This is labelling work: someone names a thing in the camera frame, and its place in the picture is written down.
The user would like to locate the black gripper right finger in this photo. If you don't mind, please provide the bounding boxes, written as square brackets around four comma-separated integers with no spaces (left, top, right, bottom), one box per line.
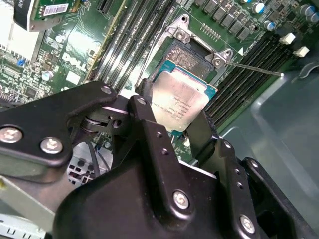
[190,111,316,239]

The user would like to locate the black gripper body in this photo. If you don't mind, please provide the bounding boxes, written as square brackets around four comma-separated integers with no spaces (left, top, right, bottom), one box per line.
[53,160,277,239]

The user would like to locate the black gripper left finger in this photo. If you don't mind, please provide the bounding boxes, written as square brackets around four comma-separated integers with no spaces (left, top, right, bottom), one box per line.
[0,79,195,225]

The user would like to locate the silver CPU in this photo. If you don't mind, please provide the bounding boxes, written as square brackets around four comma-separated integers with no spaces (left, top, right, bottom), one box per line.
[151,59,218,132]

